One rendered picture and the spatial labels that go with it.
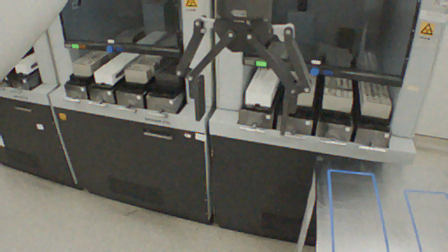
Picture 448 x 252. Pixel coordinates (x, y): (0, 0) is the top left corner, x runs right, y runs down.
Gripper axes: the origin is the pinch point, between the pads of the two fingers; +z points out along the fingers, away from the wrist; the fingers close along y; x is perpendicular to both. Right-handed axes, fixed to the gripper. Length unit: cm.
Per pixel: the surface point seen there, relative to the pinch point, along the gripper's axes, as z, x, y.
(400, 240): 38, 14, 39
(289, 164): 62, 66, 5
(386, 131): 39, 67, 40
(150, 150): 69, 66, -59
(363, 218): 38, 20, 29
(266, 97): 35, 70, -7
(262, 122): 43, 66, -7
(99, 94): 42, 66, -82
